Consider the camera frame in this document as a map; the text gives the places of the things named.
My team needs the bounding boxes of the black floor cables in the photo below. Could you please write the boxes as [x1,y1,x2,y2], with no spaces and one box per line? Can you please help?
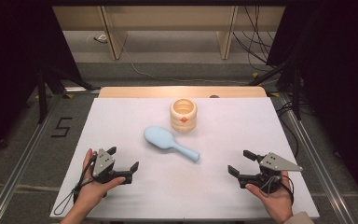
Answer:
[276,101,301,158]

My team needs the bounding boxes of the person's right hand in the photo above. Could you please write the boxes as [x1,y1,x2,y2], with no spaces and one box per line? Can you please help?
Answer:
[245,170,295,218]

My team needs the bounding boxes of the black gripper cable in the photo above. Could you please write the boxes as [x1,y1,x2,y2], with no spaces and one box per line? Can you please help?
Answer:
[259,174,295,206]
[53,154,98,217]

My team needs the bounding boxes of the person's left hand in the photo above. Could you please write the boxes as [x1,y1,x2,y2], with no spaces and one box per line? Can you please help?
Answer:
[74,148,127,208]

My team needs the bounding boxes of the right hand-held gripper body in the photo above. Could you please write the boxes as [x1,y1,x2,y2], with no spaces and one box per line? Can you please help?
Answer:
[238,152,304,193]

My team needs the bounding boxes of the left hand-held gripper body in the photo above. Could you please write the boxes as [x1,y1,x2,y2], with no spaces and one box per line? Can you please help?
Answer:
[91,148,134,185]

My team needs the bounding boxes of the white foam board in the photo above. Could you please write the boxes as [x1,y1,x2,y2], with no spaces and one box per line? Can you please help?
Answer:
[49,97,321,218]

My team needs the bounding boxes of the dark curtain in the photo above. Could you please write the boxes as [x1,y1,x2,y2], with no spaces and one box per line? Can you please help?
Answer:
[0,0,85,162]
[267,0,358,213]

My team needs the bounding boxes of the cream ribbed cup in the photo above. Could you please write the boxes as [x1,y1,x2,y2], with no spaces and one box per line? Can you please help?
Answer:
[169,98,198,133]

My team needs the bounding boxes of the white floor cable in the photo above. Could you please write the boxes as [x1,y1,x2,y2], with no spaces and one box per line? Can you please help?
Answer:
[120,43,253,86]

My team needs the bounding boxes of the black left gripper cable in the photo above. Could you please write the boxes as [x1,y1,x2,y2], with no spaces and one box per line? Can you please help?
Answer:
[53,154,98,217]

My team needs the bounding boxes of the hanging black cables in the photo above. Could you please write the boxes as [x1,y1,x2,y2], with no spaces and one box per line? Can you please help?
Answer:
[232,6,278,73]

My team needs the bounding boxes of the light blue hairbrush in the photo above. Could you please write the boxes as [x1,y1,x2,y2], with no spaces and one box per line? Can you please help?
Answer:
[143,125,201,163]

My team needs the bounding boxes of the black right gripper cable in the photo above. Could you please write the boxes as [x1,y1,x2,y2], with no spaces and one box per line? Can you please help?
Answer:
[259,174,295,206]

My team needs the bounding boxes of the aluminium floor rail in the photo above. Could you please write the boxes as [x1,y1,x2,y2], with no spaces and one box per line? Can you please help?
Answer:
[278,92,355,224]
[0,87,101,224]

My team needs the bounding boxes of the beige wooden desk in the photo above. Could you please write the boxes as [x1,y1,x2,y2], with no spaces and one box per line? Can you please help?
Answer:
[51,5,286,61]

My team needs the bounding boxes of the black metal stand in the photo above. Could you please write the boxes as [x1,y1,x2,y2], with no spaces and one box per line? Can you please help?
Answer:
[36,62,102,125]
[248,59,302,120]

